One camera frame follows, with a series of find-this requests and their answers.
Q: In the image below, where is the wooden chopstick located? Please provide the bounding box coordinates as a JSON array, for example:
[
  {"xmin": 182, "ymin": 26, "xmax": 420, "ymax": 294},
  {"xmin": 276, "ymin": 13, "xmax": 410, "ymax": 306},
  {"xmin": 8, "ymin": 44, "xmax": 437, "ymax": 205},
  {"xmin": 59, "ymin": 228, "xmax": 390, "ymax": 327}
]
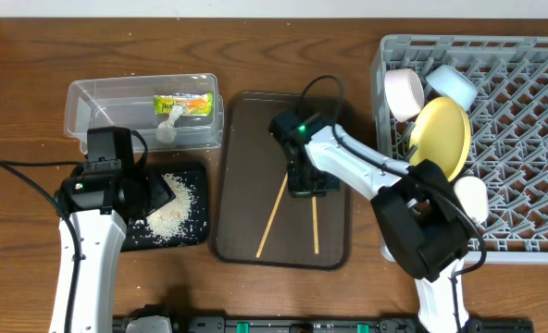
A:
[
  {"xmin": 255, "ymin": 172, "xmax": 288, "ymax": 258},
  {"xmin": 311, "ymin": 196, "xmax": 319, "ymax": 254}
]

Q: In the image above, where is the pile of rice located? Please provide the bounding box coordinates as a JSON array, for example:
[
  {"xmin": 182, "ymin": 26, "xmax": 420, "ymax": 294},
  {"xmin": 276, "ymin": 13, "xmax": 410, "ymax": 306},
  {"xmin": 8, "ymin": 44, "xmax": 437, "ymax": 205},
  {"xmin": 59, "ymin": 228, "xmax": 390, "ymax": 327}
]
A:
[{"xmin": 135, "ymin": 173, "xmax": 197, "ymax": 244}]

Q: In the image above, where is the white tissue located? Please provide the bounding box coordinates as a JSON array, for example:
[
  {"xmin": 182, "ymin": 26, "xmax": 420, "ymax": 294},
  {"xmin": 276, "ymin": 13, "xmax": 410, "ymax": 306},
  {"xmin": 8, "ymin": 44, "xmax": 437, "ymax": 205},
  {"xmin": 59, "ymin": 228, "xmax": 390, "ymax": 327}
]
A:
[{"xmin": 156, "ymin": 105, "xmax": 184, "ymax": 144}]

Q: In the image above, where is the green snack wrapper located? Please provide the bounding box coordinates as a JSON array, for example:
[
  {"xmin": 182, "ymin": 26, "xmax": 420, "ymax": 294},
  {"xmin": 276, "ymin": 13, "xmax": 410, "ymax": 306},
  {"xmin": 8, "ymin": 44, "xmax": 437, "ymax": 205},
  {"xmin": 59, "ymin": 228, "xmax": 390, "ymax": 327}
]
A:
[{"xmin": 154, "ymin": 92, "xmax": 214, "ymax": 117}]

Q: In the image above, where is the pink white bowl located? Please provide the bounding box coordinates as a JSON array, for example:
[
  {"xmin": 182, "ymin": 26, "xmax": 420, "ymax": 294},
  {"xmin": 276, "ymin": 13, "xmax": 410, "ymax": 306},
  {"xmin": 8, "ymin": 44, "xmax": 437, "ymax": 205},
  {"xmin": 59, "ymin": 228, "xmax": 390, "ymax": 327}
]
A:
[{"xmin": 384, "ymin": 68, "xmax": 424, "ymax": 122}]

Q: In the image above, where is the yellow plate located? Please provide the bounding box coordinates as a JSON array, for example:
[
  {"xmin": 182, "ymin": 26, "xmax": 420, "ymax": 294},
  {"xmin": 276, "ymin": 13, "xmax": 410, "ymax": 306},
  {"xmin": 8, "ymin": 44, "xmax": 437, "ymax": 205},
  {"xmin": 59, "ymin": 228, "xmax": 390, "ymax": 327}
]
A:
[{"xmin": 408, "ymin": 97, "xmax": 471, "ymax": 181}]

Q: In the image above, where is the small white green cup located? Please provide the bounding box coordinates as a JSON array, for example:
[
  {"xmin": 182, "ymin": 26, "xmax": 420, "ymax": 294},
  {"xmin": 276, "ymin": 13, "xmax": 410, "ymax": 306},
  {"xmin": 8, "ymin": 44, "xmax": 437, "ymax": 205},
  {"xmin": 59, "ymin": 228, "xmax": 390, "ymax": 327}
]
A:
[{"xmin": 454, "ymin": 176, "xmax": 489, "ymax": 224}]

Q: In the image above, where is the blue bowl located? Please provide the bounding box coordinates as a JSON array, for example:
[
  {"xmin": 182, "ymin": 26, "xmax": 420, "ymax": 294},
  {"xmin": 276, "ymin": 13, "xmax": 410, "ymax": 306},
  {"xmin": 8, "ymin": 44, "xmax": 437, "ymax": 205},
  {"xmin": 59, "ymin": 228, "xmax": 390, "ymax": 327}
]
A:
[{"xmin": 426, "ymin": 65, "xmax": 479, "ymax": 111}]

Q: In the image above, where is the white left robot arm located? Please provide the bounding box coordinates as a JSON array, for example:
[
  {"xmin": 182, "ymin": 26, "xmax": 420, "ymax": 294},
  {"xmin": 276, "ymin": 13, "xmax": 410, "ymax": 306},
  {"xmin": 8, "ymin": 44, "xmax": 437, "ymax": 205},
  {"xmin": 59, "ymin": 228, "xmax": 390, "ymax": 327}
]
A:
[{"xmin": 49, "ymin": 166, "xmax": 175, "ymax": 332}]

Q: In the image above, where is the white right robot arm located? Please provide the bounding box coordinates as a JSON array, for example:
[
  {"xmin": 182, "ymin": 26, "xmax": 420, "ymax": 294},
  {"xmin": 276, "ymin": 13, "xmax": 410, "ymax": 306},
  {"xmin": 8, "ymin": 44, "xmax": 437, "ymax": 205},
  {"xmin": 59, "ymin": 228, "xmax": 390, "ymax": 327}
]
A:
[{"xmin": 269, "ymin": 123, "xmax": 485, "ymax": 332}]

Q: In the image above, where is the black waste tray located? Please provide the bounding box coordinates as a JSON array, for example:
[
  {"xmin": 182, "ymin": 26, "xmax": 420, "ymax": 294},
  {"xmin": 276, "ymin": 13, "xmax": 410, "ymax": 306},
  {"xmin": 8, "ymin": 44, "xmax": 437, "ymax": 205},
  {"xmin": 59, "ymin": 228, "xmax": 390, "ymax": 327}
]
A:
[{"xmin": 69, "ymin": 160, "xmax": 210, "ymax": 253}]

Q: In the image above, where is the clear plastic waste bin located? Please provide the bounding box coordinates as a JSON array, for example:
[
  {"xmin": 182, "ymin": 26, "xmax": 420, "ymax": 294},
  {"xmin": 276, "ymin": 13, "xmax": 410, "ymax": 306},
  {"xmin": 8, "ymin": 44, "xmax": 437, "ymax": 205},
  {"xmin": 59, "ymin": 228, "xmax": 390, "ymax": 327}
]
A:
[{"xmin": 64, "ymin": 73, "xmax": 224, "ymax": 154}]

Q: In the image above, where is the grey dishwasher rack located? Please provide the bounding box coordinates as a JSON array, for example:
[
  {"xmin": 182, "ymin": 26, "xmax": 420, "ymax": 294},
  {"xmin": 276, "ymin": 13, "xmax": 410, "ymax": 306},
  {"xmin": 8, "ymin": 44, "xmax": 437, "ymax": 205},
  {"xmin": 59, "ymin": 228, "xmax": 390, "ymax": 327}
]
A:
[{"xmin": 370, "ymin": 34, "xmax": 548, "ymax": 265}]

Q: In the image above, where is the brown serving tray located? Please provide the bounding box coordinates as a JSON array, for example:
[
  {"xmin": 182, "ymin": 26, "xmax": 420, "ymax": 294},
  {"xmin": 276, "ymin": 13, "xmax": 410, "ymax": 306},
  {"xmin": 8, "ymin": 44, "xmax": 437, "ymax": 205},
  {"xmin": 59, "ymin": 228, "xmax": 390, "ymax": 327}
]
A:
[{"xmin": 209, "ymin": 92, "xmax": 351, "ymax": 271}]

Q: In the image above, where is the black rail with green clips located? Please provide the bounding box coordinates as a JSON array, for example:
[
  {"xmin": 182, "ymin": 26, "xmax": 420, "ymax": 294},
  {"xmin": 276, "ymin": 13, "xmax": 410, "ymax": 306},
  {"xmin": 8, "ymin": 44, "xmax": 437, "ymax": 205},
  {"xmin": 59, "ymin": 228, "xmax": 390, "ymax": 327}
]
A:
[{"xmin": 111, "ymin": 302, "xmax": 534, "ymax": 333}]

